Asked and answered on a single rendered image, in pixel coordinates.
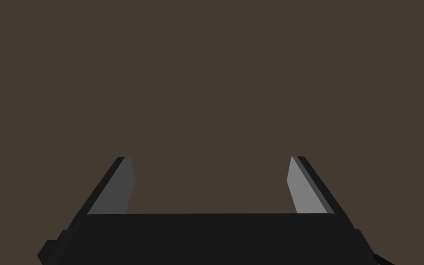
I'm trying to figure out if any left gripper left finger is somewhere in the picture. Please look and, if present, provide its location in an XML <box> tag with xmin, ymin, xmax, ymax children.
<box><xmin>80</xmin><ymin>156</ymin><xmax>136</xmax><ymax>215</ymax></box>

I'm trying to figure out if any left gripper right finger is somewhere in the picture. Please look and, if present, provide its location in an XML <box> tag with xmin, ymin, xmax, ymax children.
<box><xmin>286</xmin><ymin>156</ymin><xmax>343</xmax><ymax>214</ymax></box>

